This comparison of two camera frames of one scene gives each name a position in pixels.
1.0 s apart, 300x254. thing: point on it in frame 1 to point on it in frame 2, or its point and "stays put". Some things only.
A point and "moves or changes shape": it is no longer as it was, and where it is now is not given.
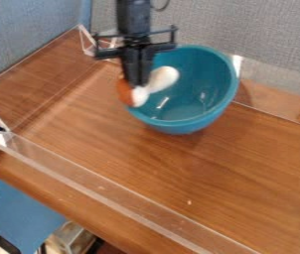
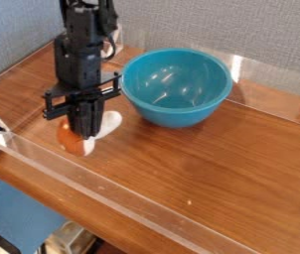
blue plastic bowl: x=200 y=96 moves or changes shape
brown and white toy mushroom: x=163 y=77 to x=76 y=146
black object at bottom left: x=1 y=242 stays put
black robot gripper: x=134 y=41 to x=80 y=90
